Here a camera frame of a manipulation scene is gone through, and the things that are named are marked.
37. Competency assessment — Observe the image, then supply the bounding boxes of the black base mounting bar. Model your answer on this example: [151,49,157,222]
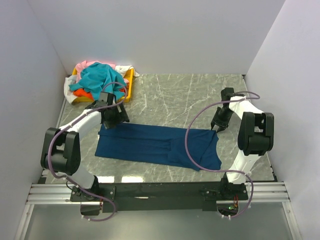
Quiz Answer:
[70,179,249,213]

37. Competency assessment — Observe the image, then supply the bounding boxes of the teal t-shirt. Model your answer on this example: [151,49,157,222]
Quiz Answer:
[69,62,127,101]

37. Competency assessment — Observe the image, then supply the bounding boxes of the orange t-shirt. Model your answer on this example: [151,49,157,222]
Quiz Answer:
[73,87,131,101]

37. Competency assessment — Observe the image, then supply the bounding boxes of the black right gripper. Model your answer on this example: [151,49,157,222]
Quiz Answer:
[210,107,234,133]

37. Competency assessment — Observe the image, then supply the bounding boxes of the white t-shirt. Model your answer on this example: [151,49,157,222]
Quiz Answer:
[63,65,140,104]

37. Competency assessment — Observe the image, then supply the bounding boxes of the pink t-shirt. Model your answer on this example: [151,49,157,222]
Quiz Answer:
[74,60,116,84]

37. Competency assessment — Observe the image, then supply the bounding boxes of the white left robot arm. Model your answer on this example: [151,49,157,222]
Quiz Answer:
[40,92,130,201]

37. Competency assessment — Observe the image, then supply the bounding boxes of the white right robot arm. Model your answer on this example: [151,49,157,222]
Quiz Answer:
[210,87,275,200]

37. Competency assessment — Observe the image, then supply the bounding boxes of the aluminium frame rail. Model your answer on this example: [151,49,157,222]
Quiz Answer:
[13,99,303,240]

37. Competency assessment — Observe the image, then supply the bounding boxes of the dark blue t-shirt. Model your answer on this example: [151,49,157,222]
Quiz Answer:
[95,123,222,171]

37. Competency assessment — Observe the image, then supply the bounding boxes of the yellow plastic bin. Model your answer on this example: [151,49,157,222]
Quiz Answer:
[72,68,135,103]

